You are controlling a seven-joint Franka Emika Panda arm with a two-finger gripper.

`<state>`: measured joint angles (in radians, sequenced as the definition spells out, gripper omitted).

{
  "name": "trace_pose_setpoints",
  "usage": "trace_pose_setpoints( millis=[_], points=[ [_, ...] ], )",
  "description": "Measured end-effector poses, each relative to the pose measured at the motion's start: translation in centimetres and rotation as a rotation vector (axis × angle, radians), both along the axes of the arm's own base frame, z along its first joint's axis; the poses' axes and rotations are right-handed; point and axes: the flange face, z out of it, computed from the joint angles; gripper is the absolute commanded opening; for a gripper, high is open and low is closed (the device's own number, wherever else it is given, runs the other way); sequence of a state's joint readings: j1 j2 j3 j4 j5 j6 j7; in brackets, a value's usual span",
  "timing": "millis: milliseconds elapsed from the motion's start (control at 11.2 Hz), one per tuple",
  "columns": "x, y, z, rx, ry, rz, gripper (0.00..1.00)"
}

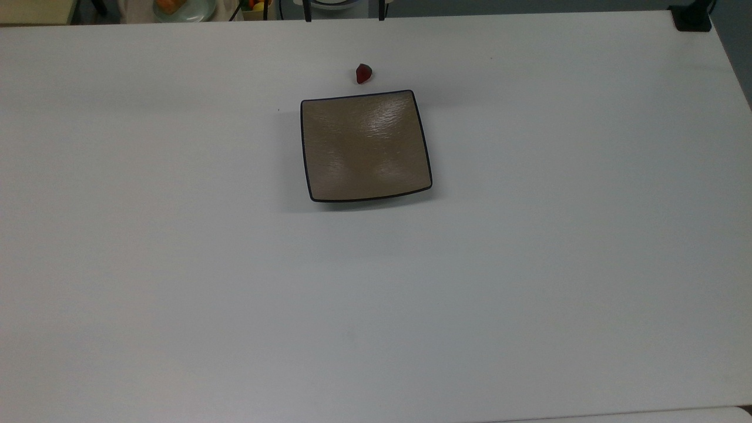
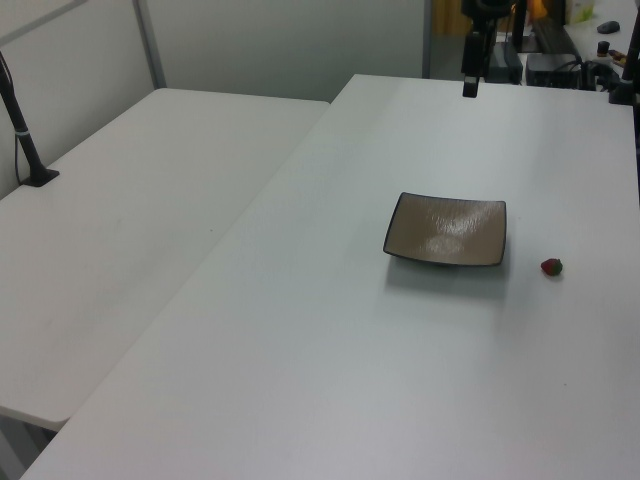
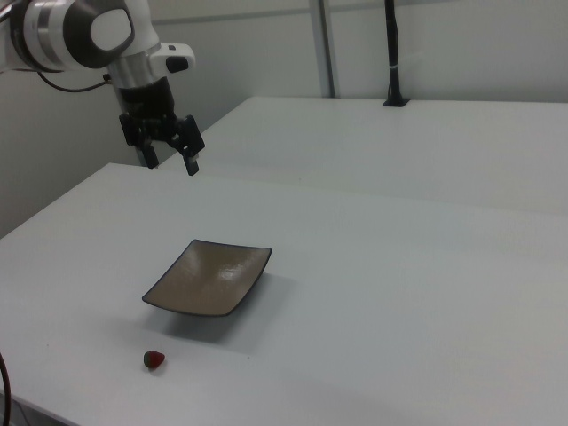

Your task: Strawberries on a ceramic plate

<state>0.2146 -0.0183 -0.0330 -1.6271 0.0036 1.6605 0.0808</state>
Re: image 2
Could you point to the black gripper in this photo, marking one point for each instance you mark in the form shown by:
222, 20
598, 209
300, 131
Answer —
487, 10

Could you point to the red strawberry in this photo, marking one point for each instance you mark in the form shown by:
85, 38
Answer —
551, 266

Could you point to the square brown ceramic plate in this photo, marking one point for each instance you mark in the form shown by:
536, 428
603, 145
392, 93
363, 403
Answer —
445, 230

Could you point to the black monitor stand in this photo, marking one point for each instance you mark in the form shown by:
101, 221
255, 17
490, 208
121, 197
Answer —
521, 25

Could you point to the wooden panel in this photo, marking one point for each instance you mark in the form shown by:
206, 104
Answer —
446, 17

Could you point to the black electronics box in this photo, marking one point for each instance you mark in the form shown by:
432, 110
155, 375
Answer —
550, 67

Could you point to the black keyboard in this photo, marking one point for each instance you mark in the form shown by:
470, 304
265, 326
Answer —
552, 36

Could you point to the orange object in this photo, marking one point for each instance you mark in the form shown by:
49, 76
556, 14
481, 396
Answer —
538, 8

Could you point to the green and white box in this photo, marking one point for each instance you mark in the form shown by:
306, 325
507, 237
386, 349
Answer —
580, 11

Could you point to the small dark bottle red band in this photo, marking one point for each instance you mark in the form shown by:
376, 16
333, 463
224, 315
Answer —
603, 48

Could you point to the grey computer mouse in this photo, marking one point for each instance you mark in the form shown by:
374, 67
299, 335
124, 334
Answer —
608, 26

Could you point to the black pole with clamp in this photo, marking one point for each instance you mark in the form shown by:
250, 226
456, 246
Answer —
628, 60

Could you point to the grey metal door post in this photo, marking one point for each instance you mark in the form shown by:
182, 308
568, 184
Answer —
426, 37

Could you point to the black camera pole with base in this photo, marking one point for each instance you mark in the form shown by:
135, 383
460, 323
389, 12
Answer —
25, 135

